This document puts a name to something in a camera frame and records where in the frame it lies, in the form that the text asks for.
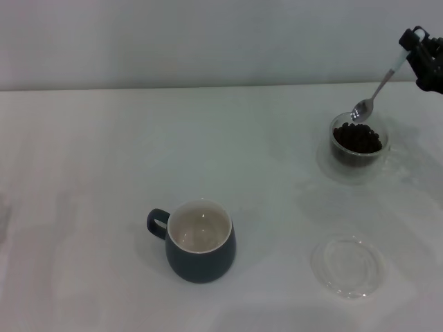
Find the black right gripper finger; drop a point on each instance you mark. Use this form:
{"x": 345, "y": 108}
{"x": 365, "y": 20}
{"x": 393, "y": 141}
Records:
{"x": 434, "y": 48}
{"x": 406, "y": 39}

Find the dark blue ceramic mug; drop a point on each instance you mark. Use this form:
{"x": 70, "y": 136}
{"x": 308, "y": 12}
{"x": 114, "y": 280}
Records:
{"x": 200, "y": 263}

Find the coffee beans pile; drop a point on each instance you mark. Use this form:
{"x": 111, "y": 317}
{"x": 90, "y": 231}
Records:
{"x": 356, "y": 140}

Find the clear glass cup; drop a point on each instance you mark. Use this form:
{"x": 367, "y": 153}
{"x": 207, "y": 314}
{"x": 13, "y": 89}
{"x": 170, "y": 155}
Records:
{"x": 349, "y": 157}

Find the clear glass saucer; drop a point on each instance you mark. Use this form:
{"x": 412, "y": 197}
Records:
{"x": 349, "y": 276}
{"x": 332, "y": 174}

